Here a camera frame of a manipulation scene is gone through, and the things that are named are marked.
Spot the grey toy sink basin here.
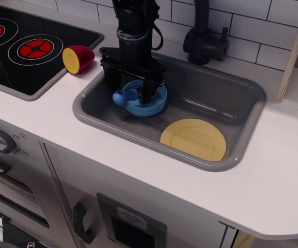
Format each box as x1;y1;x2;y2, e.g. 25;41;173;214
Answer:
73;54;265;172

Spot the grey oven knob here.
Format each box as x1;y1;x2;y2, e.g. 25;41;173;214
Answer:
0;130;17;154

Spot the blue handled grey spoon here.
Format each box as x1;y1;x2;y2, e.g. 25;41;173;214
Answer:
112;86;158;106

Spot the toy oven door window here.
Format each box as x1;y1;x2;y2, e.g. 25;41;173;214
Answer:
0;175;50;228

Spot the red yellow toy fruit half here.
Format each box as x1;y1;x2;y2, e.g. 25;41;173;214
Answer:
62;45;95;74

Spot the wooden side post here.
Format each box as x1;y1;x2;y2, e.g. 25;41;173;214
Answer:
275;30;298;103

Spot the blue plastic bowl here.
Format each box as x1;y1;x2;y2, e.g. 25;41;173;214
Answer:
125;86;167;117

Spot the yellow plastic plate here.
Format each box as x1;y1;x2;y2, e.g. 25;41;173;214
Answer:
160;118;227;162

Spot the grey dispenser panel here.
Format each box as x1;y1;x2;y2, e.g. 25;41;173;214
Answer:
97;193;167;248

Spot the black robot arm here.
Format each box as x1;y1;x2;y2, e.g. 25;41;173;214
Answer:
99;1;166;104

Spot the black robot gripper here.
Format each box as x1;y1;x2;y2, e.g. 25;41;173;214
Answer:
99;37;166;104

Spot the dark grey cabinet handle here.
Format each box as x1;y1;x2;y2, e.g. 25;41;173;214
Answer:
72;202;95;244

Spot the black toy stovetop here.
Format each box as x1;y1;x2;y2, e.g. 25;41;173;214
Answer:
0;6;103;101

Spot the dark grey toy faucet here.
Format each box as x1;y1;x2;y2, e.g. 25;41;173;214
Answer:
183;1;228;65

